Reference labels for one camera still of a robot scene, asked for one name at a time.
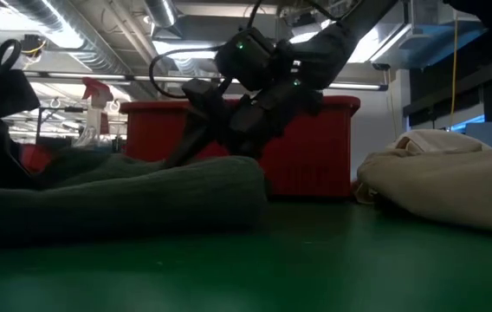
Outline red plastic laundry bin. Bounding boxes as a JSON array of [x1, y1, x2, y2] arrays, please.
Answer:
[[120, 95, 362, 198]]

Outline corrugated silver ceiling duct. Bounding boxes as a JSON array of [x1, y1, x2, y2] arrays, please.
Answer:
[[5, 0, 137, 75]]

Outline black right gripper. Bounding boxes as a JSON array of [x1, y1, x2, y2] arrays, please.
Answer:
[[163, 80, 326, 170]]

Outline clear spray bottle red trigger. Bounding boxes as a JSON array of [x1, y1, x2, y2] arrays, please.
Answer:
[[72, 76, 116, 151]]

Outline black metal stand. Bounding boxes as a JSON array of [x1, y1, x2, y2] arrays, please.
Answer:
[[35, 106, 87, 140]]

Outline yellow hanging cable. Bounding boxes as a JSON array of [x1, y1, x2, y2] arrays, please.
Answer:
[[447, 12, 460, 133]]

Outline beige garment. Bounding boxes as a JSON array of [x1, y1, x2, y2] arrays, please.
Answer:
[[352, 145, 492, 237]]

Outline small red plastic bin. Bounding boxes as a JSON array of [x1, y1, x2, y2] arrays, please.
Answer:
[[19, 142, 55, 173]]

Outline yellow black ceiling cable reel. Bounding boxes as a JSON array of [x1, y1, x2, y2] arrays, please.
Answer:
[[20, 34, 48, 57]]

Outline grey blue panel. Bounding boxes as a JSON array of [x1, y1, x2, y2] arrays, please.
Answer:
[[464, 120, 492, 156]]

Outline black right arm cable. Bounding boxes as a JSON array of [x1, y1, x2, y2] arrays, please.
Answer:
[[148, 45, 225, 100]]

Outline white ceiling ventilation unit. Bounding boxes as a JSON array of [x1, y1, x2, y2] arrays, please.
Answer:
[[349, 0, 489, 70]]

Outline silver ventilation duct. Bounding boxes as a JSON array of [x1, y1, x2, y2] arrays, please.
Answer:
[[143, 0, 179, 28]]

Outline long ceiling light bar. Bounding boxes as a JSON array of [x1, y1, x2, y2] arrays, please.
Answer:
[[0, 68, 389, 92]]

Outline black garment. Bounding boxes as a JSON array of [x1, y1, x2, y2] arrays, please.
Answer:
[[0, 146, 269, 248]]

